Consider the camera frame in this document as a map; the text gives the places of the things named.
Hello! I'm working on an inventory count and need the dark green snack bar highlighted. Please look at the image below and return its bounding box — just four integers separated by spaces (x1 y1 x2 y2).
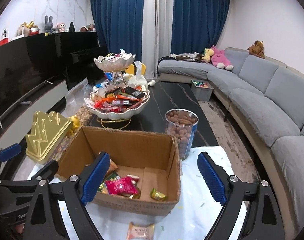
104 171 121 181

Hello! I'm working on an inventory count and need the yellow plush toy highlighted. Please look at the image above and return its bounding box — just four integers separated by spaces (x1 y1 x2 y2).
201 48 214 63

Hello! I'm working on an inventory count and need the light blue confetti cloth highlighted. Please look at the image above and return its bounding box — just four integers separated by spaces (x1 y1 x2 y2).
26 145 248 240

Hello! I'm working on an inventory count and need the black television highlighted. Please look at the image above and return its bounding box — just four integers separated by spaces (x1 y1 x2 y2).
0 35 64 117

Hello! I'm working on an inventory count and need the blue curtain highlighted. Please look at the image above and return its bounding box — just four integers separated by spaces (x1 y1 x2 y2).
171 0 230 54
90 0 144 60

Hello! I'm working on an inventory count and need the brown cardboard box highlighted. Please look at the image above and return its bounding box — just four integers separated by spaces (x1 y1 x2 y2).
57 126 181 216

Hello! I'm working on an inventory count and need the brown teddy bear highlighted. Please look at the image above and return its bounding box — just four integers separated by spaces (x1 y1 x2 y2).
247 40 265 59

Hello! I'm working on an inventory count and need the two tier snack bowl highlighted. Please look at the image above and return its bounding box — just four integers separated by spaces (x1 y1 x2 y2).
84 49 156 129

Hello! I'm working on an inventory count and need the pink plush toy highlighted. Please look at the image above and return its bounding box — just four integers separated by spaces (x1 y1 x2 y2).
211 46 234 71

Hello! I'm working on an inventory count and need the grey bunny plush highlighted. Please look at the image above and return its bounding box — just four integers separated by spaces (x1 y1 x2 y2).
44 15 53 34

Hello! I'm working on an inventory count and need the gold lid candy jar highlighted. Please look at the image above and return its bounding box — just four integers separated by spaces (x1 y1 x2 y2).
25 111 73 164

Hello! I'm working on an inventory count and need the green yellow candy packet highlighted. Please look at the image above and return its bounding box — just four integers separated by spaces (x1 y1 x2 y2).
150 188 168 202

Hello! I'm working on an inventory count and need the grey curved sofa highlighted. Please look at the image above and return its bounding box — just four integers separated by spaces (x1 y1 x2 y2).
157 48 304 239

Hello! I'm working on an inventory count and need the right blue curtain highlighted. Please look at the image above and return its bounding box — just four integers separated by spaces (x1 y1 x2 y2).
171 0 230 54

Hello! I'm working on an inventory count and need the white sheer curtain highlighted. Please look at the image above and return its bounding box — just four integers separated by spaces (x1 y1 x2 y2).
141 0 174 79

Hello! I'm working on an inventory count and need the clear jar of chocolate balls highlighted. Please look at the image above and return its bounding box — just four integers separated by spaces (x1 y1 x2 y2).
164 108 199 160

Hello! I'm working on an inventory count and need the grey storage bin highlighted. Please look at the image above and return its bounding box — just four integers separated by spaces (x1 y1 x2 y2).
191 80 214 101

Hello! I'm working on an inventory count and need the white tv console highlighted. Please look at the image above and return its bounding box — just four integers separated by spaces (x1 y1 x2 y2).
0 80 68 148

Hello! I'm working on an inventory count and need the left blue curtain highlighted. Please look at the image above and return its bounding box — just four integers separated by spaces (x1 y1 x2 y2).
90 0 144 60

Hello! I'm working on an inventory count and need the magenta snack bag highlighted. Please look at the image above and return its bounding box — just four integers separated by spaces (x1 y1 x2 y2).
105 176 138 195

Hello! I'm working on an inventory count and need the orange biscuit packet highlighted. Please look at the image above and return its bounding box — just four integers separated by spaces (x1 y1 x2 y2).
83 155 118 180

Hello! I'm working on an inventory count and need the pink white Denman packet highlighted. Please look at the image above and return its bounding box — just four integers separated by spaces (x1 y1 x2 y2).
126 222 155 240

